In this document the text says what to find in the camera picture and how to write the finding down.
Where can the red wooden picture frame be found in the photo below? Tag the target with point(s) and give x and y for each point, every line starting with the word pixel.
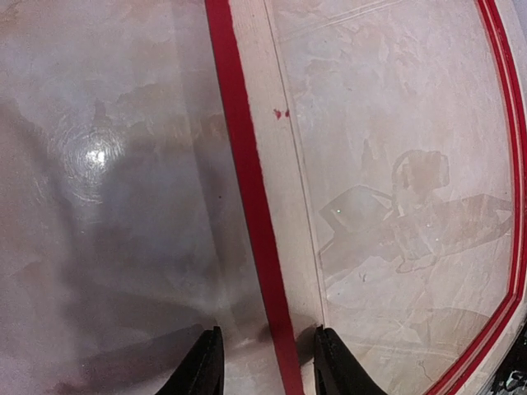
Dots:
pixel 380 149

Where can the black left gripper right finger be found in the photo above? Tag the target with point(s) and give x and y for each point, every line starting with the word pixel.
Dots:
pixel 337 371

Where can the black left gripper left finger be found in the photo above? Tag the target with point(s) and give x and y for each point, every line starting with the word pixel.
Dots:
pixel 201 372

